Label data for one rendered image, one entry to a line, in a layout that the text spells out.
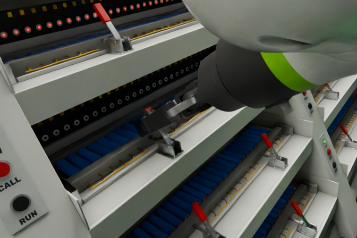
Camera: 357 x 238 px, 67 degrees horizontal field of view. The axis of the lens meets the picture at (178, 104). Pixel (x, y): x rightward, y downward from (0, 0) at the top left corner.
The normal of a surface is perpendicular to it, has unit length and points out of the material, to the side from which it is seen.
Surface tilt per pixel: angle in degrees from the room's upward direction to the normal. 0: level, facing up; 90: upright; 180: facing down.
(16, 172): 90
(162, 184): 113
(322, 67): 124
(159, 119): 91
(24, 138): 90
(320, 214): 22
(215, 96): 103
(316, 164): 90
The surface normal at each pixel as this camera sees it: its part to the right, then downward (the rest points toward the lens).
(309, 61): -0.47, 0.71
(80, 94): 0.73, 0.16
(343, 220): -0.66, 0.40
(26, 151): 0.61, -0.20
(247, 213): -0.16, -0.90
